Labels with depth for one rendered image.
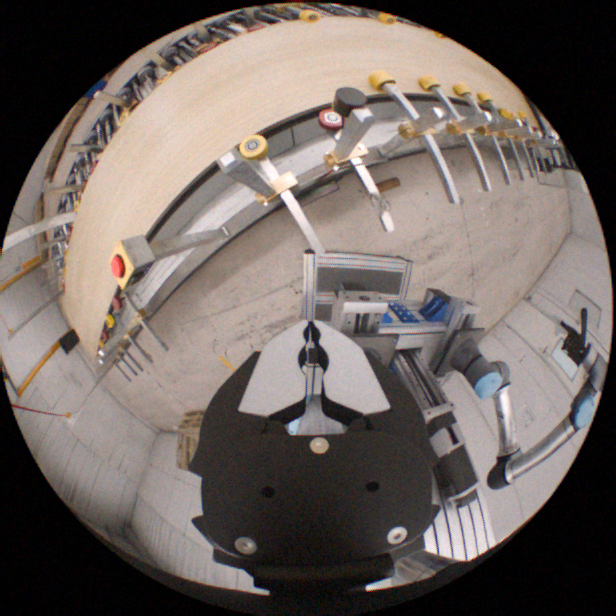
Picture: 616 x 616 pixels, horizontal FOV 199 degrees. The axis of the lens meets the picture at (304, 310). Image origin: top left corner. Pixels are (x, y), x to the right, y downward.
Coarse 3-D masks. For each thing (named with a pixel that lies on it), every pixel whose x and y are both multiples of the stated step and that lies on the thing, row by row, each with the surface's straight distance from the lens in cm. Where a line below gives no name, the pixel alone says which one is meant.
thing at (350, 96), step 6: (342, 90) 42; (348, 90) 43; (354, 90) 43; (342, 96) 41; (348, 96) 41; (354, 96) 42; (360, 96) 42; (348, 102) 40; (354, 102) 40; (360, 102) 41; (342, 120) 49; (342, 126) 50
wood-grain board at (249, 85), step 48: (240, 48) 106; (288, 48) 97; (336, 48) 99; (384, 48) 113; (432, 48) 151; (192, 96) 89; (240, 96) 75; (288, 96) 70; (384, 96) 82; (432, 96) 101; (144, 144) 93; (192, 144) 72; (240, 144) 64; (96, 192) 125; (144, 192) 82; (96, 240) 121; (96, 288) 136; (96, 336) 183
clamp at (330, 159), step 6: (360, 144) 65; (354, 150) 63; (360, 150) 64; (366, 150) 64; (324, 156) 61; (330, 156) 60; (354, 156) 62; (360, 156) 65; (330, 162) 60; (336, 162) 60; (342, 162) 61; (348, 162) 66
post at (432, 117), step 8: (432, 112) 58; (440, 112) 57; (416, 120) 63; (424, 120) 61; (432, 120) 59; (440, 120) 59; (416, 128) 64; (424, 128) 63; (400, 136) 71; (384, 144) 81; (392, 144) 77; (400, 144) 75; (384, 152) 83
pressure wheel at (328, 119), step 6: (324, 114) 64; (330, 114) 65; (336, 114) 65; (318, 120) 65; (324, 120) 63; (330, 120) 63; (336, 120) 64; (324, 126) 63; (330, 126) 62; (336, 126) 62
